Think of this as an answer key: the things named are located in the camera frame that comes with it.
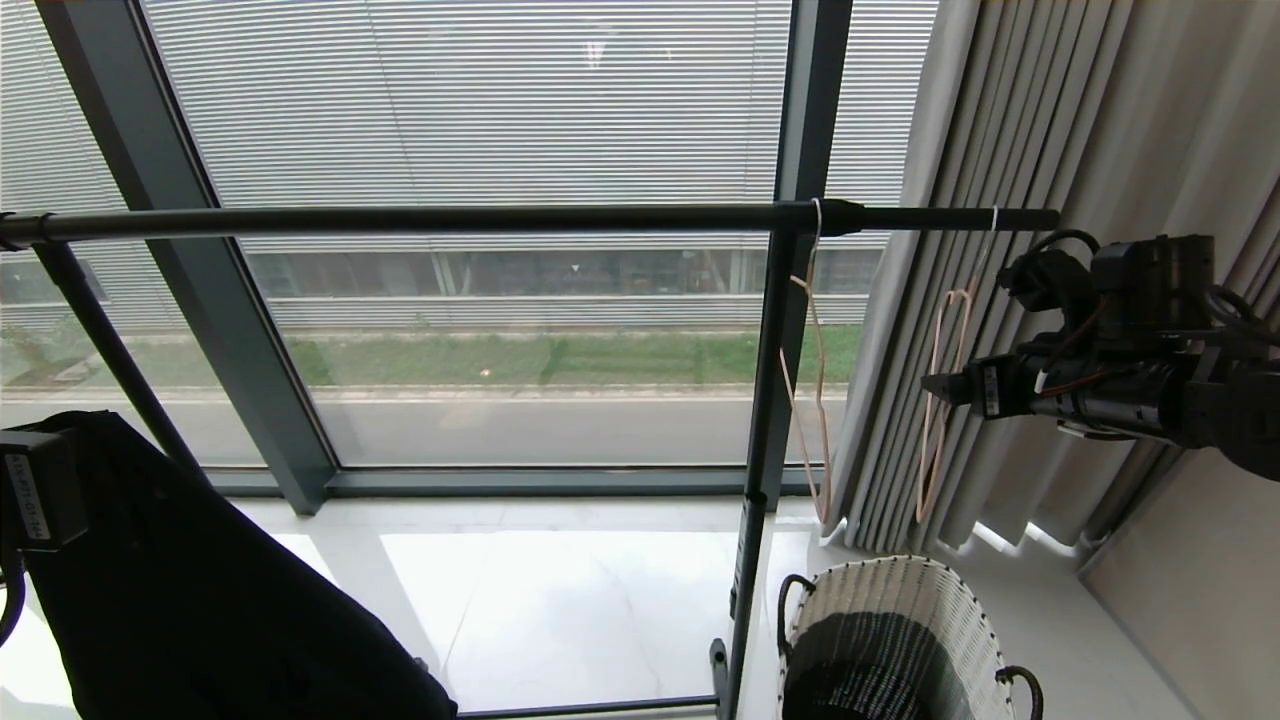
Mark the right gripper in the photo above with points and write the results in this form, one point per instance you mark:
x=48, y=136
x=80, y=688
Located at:
x=1110, y=410

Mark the black garment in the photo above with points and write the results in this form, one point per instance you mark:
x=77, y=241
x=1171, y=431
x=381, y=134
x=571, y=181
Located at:
x=200, y=600

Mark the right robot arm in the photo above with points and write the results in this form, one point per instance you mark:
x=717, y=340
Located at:
x=1240, y=410

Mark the pink clothes hanger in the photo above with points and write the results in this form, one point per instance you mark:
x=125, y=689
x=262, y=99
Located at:
x=938, y=350
x=822, y=400

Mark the white laundry basket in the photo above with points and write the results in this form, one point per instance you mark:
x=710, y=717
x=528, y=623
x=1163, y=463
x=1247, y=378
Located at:
x=900, y=590

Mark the black clothes rack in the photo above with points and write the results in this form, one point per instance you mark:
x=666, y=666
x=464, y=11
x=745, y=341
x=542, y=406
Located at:
x=450, y=218

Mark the beige curtain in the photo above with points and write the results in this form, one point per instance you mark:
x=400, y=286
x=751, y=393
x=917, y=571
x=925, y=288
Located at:
x=1080, y=120

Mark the window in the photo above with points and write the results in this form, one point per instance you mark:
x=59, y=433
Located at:
x=500, y=120

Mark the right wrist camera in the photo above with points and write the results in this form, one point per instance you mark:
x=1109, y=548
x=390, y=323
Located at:
x=1150, y=285

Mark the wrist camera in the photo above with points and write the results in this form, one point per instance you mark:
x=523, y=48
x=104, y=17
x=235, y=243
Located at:
x=45, y=490
x=1150, y=285

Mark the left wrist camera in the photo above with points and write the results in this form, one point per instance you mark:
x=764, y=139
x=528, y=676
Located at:
x=45, y=490

